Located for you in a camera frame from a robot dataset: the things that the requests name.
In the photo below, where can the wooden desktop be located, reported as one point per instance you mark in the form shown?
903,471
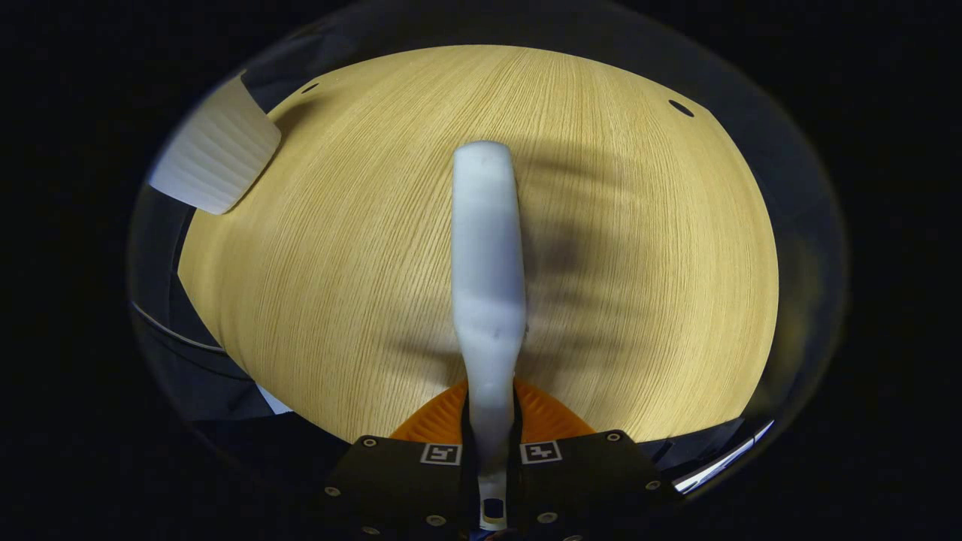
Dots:
338,248

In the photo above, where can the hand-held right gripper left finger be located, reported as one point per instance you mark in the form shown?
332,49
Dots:
398,485

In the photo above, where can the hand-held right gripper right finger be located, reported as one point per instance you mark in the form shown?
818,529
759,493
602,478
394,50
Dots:
594,485

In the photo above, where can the small white broom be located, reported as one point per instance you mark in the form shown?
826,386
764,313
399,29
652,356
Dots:
488,248

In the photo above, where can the white ribbed garbage bin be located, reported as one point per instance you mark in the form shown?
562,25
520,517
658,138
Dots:
214,150

